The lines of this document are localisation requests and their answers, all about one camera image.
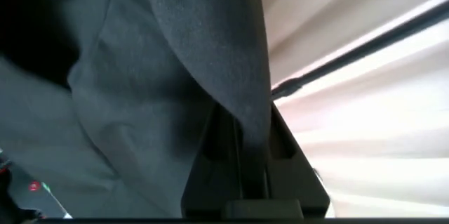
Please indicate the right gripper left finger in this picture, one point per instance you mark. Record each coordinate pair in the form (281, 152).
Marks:
(203, 182)

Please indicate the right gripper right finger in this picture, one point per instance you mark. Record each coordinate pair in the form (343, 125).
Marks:
(298, 182)

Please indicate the black shorts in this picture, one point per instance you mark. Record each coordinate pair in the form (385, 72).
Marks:
(140, 76)

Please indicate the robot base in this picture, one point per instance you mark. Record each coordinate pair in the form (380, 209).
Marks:
(31, 196)

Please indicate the black clothes rack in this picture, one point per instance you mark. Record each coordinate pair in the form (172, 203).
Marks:
(350, 55)

